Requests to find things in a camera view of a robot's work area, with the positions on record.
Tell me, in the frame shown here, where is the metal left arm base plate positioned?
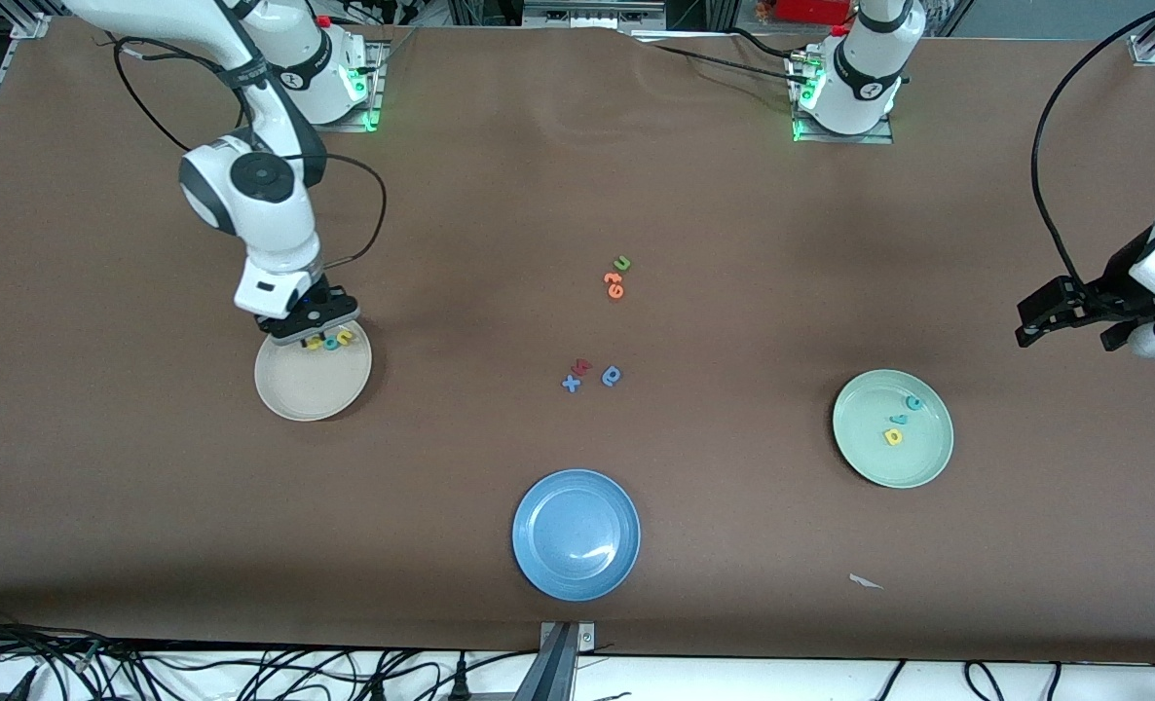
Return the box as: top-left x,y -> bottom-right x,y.
790,54 -> 895,145

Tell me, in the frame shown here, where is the red box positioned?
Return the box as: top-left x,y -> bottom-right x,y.
775,0 -> 853,26

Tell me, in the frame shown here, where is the blue plate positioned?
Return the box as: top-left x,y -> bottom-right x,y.
512,469 -> 642,602

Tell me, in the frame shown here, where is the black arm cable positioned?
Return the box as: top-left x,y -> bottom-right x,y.
110,34 -> 388,271
1029,0 -> 1155,288

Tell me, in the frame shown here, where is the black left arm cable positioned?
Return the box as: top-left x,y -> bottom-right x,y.
1029,0 -> 1155,288

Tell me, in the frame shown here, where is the grey metal box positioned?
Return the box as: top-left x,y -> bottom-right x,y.
522,0 -> 668,32

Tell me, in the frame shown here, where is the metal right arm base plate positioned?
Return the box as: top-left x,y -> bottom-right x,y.
290,41 -> 385,133

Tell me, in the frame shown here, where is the aluminium profile bar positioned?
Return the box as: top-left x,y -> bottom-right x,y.
512,623 -> 579,701

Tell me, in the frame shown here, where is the black cable on table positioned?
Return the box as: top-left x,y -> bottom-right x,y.
636,37 -> 804,83
722,25 -> 808,59

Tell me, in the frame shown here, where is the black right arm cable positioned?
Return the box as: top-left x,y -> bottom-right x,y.
110,34 -> 388,271

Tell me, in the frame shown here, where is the pale green plate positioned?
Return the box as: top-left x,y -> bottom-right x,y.
832,369 -> 955,489

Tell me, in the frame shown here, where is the beige brown plate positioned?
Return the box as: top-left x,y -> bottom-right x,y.
254,321 -> 373,423

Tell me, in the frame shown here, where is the small metal bracket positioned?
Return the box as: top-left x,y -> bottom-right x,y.
539,621 -> 597,651

